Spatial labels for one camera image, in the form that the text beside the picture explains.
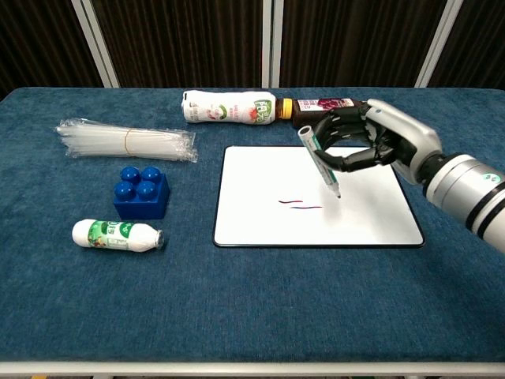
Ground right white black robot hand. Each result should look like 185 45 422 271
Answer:
311 98 442 186

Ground teal marker pen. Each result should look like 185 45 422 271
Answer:
297 125 342 200

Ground white rectangular board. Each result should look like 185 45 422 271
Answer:
212 144 426 249

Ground brown drink bottle yellow cap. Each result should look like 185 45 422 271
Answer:
275 97 370 129

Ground dark corrugated partition panel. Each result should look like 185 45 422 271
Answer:
428 0 505 89
0 0 104 100
92 0 271 89
279 0 443 89

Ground white printed drink bottle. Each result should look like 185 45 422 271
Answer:
181 89 277 126

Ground blue table cloth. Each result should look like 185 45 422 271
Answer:
0 86 505 362

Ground blue toy building block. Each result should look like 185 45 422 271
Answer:
112 165 170 221

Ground bag of clear straws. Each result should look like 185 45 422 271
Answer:
54 117 198 163

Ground small white bottle green label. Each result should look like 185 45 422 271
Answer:
71 218 165 253

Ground grey metal partition post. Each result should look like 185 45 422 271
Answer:
413 0 465 89
70 0 120 89
261 0 284 89

